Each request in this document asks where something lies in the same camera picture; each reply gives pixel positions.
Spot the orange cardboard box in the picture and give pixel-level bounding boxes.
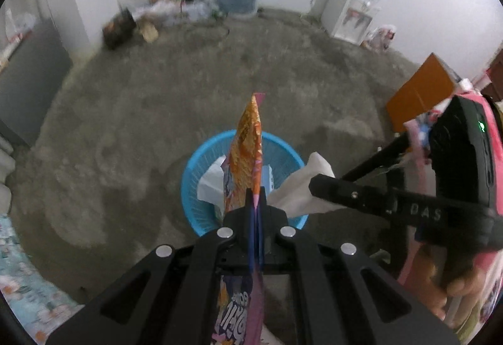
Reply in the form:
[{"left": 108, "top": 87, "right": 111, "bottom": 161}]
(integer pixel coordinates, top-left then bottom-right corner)
[{"left": 385, "top": 53, "right": 460, "bottom": 132}]

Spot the blue plastic basket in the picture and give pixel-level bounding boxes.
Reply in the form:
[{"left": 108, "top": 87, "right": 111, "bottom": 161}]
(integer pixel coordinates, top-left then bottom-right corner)
[{"left": 181, "top": 129, "right": 309, "bottom": 239}]

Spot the pile of clear plastic bags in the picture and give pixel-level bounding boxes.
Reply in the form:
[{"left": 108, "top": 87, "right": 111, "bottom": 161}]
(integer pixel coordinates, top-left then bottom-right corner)
[{"left": 118, "top": 0, "right": 221, "bottom": 27}]

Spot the white crumpled paper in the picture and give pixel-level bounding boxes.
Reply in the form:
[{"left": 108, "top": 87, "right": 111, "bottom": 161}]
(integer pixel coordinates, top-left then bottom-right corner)
[{"left": 197, "top": 156, "right": 226, "bottom": 208}]

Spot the orange pink snack bag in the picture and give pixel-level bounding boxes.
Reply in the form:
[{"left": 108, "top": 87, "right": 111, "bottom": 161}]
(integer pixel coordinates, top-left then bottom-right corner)
[{"left": 212, "top": 92, "right": 268, "bottom": 345}]

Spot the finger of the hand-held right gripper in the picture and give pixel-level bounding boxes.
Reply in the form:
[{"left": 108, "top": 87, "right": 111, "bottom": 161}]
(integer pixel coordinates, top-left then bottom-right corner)
[{"left": 309, "top": 174, "right": 397, "bottom": 218}]

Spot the grey cabinet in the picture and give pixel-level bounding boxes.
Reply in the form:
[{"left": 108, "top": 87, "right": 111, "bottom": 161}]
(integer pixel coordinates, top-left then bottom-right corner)
[{"left": 0, "top": 17, "right": 73, "bottom": 147}]

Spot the printed plastic bag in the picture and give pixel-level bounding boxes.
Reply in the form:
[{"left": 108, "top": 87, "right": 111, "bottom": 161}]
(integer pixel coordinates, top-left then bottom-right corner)
[{"left": 362, "top": 25, "right": 395, "bottom": 53}]

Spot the white water dispenser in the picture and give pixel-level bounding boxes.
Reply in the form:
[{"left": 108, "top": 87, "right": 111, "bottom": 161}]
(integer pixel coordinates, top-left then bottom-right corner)
[{"left": 320, "top": 0, "right": 381, "bottom": 46}]

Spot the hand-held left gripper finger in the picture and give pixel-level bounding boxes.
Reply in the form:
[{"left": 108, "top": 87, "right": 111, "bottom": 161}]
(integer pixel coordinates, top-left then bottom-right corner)
[
  {"left": 256, "top": 190, "right": 460, "bottom": 345},
  {"left": 46, "top": 188, "right": 256, "bottom": 345}
]

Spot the person's right hand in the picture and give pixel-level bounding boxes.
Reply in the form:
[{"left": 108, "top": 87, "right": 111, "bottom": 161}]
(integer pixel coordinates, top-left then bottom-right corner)
[{"left": 444, "top": 270, "right": 490, "bottom": 306}]

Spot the floral tablecloth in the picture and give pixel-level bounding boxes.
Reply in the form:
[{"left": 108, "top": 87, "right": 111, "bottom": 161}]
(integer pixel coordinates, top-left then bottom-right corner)
[{"left": 0, "top": 213, "right": 85, "bottom": 343}]

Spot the dark bag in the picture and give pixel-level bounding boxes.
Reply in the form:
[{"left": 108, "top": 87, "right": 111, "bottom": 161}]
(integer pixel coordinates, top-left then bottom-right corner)
[{"left": 103, "top": 9, "right": 136, "bottom": 49}]

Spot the white tissue paper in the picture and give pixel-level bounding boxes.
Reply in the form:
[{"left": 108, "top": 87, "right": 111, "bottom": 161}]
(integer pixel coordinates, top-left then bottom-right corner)
[{"left": 271, "top": 152, "right": 336, "bottom": 217}]

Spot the black metal frame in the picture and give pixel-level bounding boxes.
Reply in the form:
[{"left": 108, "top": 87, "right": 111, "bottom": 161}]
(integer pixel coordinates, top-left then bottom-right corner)
[{"left": 341, "top": 132, "right": 409, "bottom": 279}]

